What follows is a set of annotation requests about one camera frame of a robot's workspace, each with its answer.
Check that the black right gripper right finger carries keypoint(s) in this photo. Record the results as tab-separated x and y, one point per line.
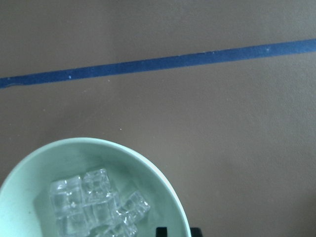
196	232

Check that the clear ice cubes pile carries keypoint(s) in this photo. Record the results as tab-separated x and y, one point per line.
88	206

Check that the green bowl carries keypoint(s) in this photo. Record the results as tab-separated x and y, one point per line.
25	205

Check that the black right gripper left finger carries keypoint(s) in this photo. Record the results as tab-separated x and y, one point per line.
161	232

